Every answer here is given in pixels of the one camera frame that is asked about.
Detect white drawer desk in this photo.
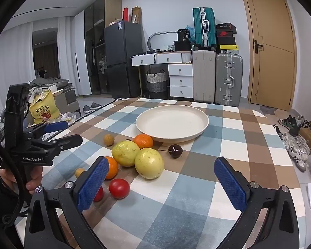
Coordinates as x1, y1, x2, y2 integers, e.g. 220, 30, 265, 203
131, 51, 194, 99

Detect blue plastic bag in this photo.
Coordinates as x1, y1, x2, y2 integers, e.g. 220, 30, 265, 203
185, 25, 197, 43

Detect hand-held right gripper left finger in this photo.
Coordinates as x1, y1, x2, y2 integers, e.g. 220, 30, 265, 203
24, 156, 110, 249

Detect wooden door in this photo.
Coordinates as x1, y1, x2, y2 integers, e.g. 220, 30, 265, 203
239, 0, 297, 112

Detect open cardboard box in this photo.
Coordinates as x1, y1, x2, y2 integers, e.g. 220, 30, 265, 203
131, 6, 142, 24

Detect yellow and black shoe box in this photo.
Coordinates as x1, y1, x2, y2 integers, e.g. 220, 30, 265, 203
219, 45, 240, 55

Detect person's left forearm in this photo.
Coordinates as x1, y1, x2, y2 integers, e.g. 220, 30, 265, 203
0, 166, 25, 249

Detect pile of clothes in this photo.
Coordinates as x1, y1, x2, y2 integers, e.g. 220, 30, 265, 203
28, 77, 74, 94

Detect silver suitcase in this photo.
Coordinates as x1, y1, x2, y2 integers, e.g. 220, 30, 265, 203
215, 53, 243, 107

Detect black storage box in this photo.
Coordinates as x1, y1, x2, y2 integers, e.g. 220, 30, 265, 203
174, 40, 192, 52

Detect orange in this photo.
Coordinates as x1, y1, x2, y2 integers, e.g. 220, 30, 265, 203
133, 134, 154, 150
104, 156, 119, 180

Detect black cable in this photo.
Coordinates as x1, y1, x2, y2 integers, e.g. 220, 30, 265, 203
0, 135, 26, 226

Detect dark red cherry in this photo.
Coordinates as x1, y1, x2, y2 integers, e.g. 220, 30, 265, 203
159, 144, 183, 159

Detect cream round plate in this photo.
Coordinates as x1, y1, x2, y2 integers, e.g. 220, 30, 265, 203
135, 105, 209, 143

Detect black and red shoe box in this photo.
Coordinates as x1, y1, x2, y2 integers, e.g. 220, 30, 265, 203
216, 23, 237, 31

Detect small cardboard box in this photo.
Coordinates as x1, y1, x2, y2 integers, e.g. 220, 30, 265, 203
299, 127, 311, 148

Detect grey door mat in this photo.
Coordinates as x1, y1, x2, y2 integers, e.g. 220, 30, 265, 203
259, 105, 276, 116

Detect dark grey fridge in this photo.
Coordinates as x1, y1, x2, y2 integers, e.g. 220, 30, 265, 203
104, 20, 146, 99

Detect grey curved frame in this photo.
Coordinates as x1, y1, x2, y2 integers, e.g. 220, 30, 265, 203
148, 31, 178, 51

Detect person's left hand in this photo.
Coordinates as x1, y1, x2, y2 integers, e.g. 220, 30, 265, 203
0, 166, 43, 195

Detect clear plastic bag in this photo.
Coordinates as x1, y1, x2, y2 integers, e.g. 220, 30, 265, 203
60, 112, 77, 123

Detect woven laundry basket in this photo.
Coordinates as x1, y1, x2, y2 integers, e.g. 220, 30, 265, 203
146, 70, 169, 92

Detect large cardboard box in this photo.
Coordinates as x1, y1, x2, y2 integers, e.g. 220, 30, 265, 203
52, 88, 81, 115

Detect beige suitcase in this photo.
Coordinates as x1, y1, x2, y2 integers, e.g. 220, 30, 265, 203
192, 50, 217, 104

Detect checkered tablecloth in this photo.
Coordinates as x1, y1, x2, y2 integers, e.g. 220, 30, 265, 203
16, 97, 306, 249

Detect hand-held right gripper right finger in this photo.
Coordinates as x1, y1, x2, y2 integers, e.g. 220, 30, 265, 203
214, 157, 300, 249

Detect teal suitcase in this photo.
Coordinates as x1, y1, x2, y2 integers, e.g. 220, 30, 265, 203
192, 7, 216, 51

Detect white striped sneaker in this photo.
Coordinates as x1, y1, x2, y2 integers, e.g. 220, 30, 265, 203
289, 143, 311, 173
281, 132, 311, 153

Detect red tomato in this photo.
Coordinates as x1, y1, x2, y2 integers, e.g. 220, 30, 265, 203
109, 178, 130, 199
93, 186, 104, 202

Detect glass door cabinet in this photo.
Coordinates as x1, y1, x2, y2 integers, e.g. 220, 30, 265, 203
84, 0, 122, 95

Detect dark green sneaker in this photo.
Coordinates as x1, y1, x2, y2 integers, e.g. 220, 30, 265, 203
278, 115, 301, 130

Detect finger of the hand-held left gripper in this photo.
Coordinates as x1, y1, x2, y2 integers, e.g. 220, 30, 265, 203
23, 121, 69, 142
28, 133, 83, 159

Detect yellow guava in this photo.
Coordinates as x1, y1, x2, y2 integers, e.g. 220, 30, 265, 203
111, 140, 141, 167
134, 148, 164, 179

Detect black tub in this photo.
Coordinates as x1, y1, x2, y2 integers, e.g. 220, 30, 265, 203
177, 29, 192, 42

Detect yellow snack bag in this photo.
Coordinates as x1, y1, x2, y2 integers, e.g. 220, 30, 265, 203
28, 89, 61, 124

